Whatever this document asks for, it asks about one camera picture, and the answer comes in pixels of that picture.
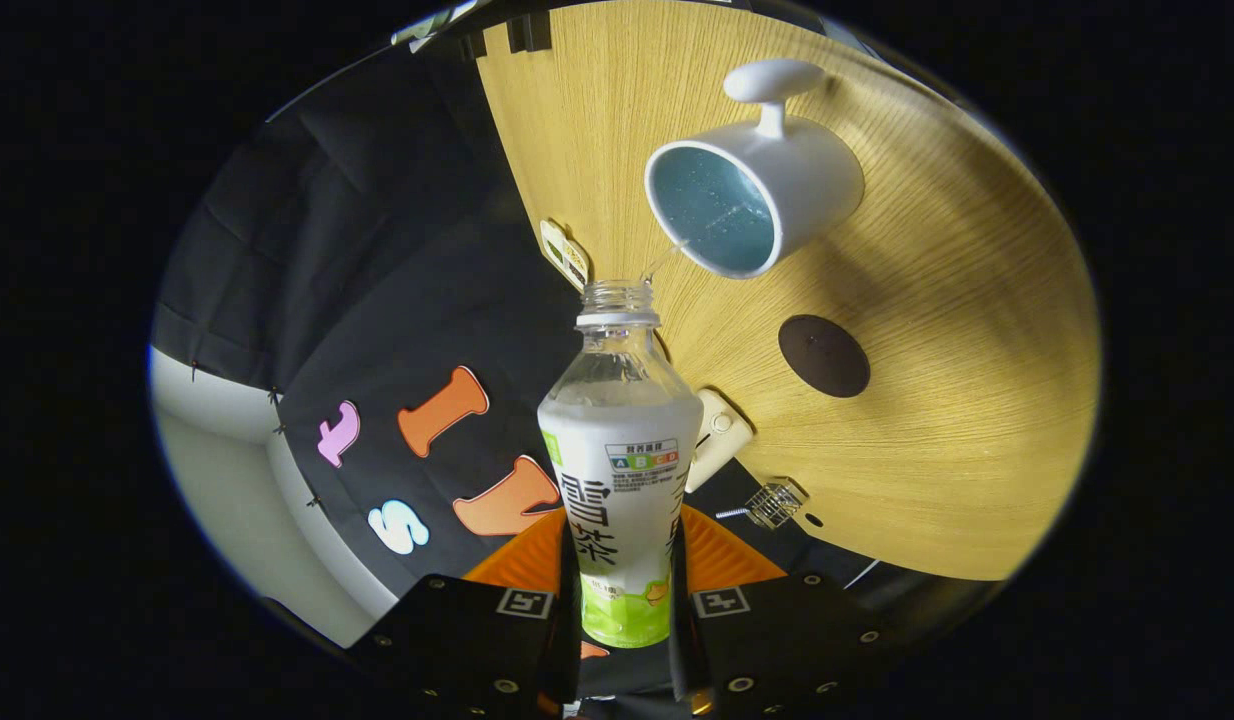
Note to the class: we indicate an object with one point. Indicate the clear juice bottle white label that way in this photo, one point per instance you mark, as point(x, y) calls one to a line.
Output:
point(617, 480)

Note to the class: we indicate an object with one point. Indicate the black table clamp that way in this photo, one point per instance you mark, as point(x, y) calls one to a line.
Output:
point(529, 32)
point(474, 45)

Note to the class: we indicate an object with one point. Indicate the white divided condiment dish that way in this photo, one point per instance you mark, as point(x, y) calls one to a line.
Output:
point(565, 255)

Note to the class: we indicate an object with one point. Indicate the wooden table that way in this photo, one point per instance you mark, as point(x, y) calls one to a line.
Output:
point(957, 400)

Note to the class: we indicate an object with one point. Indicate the white toaster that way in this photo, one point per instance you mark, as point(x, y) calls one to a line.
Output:
point(722, 435)

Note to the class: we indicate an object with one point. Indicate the striped straw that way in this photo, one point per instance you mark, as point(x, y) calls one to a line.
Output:
point(732, 513)

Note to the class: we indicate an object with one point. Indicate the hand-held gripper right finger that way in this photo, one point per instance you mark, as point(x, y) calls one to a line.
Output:
point(777, 640)

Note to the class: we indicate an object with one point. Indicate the round dark brown coaster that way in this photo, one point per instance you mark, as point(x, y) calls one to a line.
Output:
point(824, 356)

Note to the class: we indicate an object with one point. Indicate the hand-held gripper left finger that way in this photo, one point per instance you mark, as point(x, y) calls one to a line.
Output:
point(457, 640)

